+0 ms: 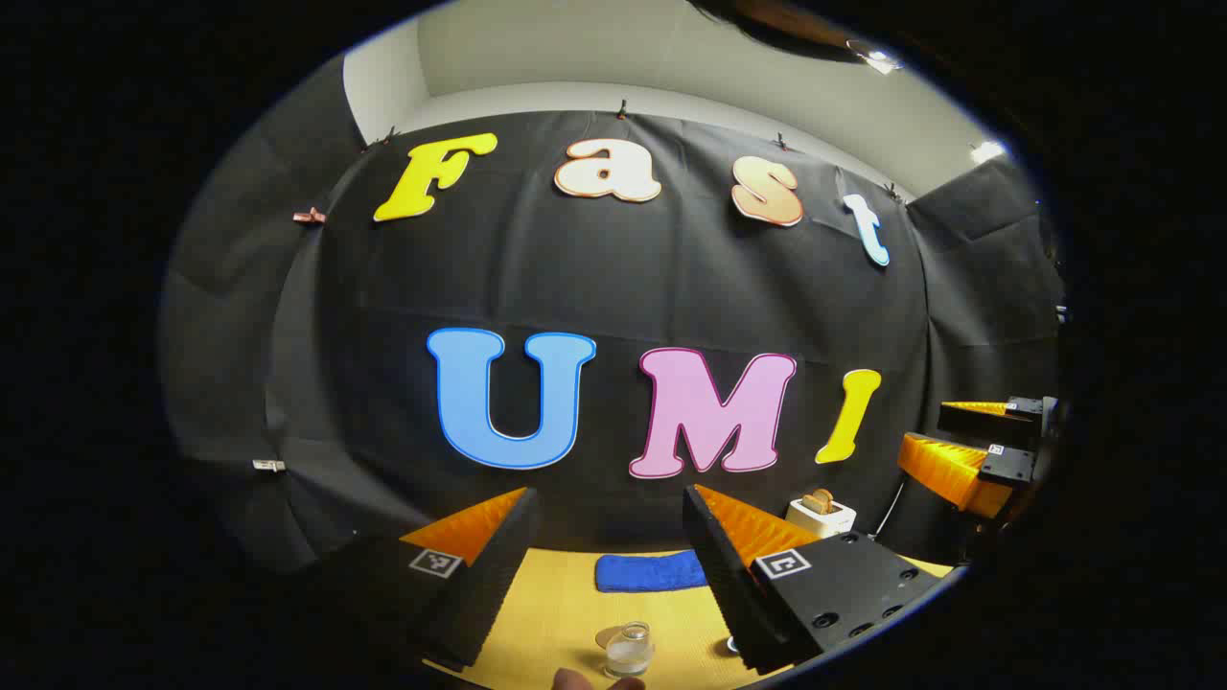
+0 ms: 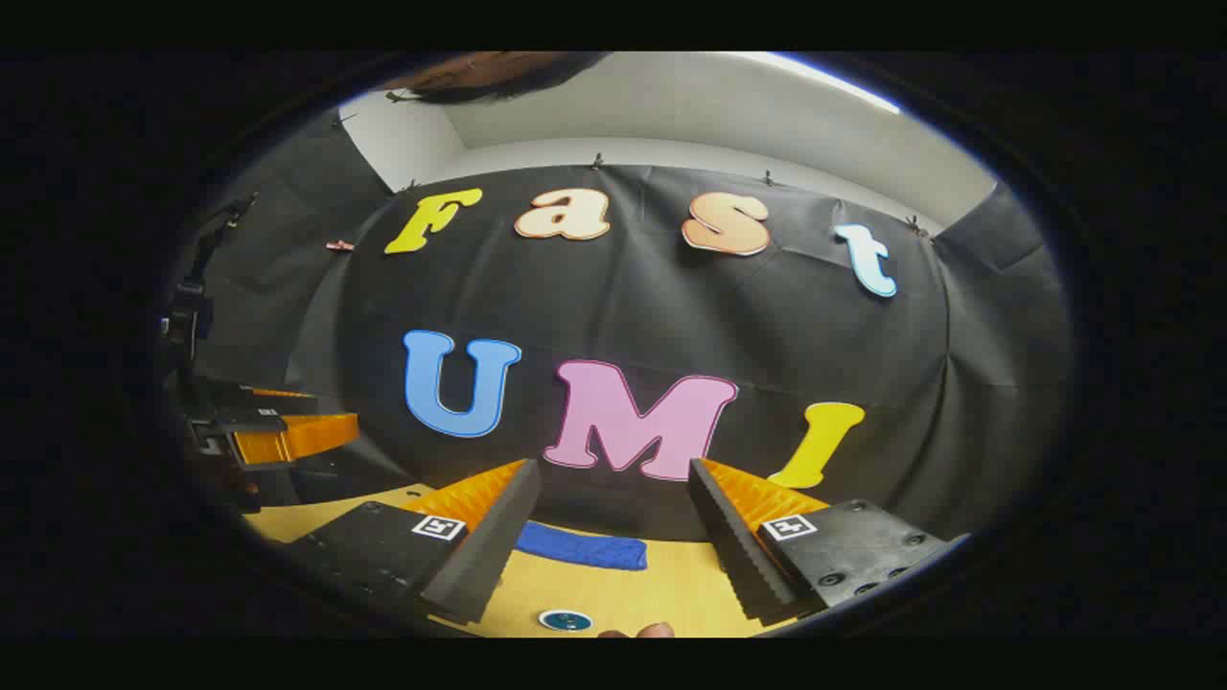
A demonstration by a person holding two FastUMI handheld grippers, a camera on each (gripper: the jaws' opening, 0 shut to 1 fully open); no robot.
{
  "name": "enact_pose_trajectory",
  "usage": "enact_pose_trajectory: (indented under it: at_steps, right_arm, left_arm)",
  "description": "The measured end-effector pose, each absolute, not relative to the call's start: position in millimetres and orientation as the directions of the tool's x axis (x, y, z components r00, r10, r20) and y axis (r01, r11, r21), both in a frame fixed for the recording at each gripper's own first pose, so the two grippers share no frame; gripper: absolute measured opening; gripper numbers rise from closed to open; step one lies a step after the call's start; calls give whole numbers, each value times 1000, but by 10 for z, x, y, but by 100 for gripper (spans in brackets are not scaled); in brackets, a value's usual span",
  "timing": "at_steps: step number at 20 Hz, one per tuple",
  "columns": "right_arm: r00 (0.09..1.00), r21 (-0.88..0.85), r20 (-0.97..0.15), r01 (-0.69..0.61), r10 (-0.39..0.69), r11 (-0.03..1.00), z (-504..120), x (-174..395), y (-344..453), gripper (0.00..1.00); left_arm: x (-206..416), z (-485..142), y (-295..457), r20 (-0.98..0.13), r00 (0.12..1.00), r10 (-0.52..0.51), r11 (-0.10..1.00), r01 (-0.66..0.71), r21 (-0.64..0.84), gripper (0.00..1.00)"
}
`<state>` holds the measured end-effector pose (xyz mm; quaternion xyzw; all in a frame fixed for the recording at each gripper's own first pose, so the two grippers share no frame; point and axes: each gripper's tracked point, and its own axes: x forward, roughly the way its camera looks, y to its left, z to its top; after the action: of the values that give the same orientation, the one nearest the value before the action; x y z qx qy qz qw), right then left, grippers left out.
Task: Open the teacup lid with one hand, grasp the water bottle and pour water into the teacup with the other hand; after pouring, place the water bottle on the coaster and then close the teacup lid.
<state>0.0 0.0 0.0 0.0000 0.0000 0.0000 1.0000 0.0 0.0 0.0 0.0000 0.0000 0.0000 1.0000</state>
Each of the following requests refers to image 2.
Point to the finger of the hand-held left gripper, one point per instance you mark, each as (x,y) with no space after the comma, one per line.
(259,398)
(297,438)

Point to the black backdrop cloth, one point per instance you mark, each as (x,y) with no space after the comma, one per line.
(671,307)

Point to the blue towel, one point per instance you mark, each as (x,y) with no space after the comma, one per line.
(585,549)

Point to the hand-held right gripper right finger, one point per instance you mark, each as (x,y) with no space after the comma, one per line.
(738,546)

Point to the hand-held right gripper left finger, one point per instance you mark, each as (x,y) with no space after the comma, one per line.
(494,546)

